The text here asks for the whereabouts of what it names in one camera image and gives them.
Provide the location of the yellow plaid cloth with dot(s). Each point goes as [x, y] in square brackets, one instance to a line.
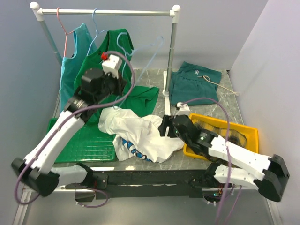
[234, 136]

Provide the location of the blue wire hanger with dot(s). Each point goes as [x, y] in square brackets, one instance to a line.
[158, 41]

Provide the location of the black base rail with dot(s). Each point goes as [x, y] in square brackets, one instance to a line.
[157, 183]

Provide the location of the green plastic tray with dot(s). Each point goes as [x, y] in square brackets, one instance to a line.
[88, 145]

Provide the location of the green t-shirt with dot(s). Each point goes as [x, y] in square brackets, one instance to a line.
[142, 100]

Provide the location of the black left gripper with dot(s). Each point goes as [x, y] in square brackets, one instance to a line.
[120, 83]

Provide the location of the blue hanger holding green shirt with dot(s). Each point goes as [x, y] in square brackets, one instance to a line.
[96, 32]

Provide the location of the light blue t-shirt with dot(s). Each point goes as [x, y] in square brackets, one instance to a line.
[71, 66]

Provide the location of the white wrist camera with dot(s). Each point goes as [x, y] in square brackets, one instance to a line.
[182, 107]
[111, 65]

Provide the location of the yellow plastic tray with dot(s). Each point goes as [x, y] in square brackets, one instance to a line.
[251, 133]

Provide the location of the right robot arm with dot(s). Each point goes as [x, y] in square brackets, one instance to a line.
[230, 163]

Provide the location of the dark green shorts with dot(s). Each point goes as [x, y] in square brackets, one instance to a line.
[193, 81]

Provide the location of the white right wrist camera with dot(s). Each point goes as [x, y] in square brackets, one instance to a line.
[182, 107]

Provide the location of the white t-shirt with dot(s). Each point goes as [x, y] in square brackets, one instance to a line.
[137, 136]

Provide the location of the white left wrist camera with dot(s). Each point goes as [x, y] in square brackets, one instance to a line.
[111, 65]

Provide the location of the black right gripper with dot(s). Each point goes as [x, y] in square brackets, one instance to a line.
[167, 121]

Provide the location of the pink wire hanger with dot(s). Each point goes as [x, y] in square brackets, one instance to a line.
[64, 30]

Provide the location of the white metal clothes rack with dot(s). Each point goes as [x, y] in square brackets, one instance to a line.
[174, 13]

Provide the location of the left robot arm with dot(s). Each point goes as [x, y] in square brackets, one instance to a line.
[36, 169]

